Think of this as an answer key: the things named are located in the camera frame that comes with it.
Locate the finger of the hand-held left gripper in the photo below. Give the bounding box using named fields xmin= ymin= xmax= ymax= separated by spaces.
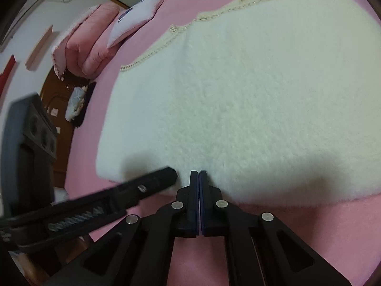
xmin=45 ymin=167 xmax=179 ymax=240

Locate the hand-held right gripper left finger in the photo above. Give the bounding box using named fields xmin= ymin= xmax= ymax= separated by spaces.
xmin=56 ymin=170 xmax=199 ymax=286

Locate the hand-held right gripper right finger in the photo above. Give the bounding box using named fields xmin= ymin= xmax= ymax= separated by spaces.
xmin=199 ymin=170 xmax=353 ymax=286

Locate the white fluffy braid-trimmed cardigan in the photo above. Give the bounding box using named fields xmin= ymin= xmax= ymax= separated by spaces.
xmin=96 ymin=0 xmax=381 ymax=206

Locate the grey patterned cloth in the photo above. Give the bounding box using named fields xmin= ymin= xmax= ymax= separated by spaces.
xmin=65 ymin=86 xmax=88 ymax=122

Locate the black cloth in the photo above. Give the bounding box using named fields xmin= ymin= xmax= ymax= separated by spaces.
xmin=73 ymin=82 xmax=97 ymax=128

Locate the pink fleece bed blanket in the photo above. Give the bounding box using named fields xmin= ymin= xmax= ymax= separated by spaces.
xmin=64 ymin=0 xmax=381 ymax=286

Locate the pink frilled pillow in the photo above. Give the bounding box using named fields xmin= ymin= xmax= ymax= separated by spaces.
xmin=51 ymin=5 xmax=93 ymax=81

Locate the folded pink quilt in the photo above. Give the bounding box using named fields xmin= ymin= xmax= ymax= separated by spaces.
xmin=65 ymin=3 xmax=121 ymax=78

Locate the white printed cushion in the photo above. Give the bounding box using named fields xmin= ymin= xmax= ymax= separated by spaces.
xmin=106 ymin=0 xmax=170 ymax=48

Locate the red wall board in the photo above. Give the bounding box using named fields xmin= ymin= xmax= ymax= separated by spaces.
xmin=0 ymin=55 xmax=16 ymax=94

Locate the pink wall board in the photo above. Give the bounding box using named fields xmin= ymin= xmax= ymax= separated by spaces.
xmin=25 ymin=25 xmax=53 ymax=72

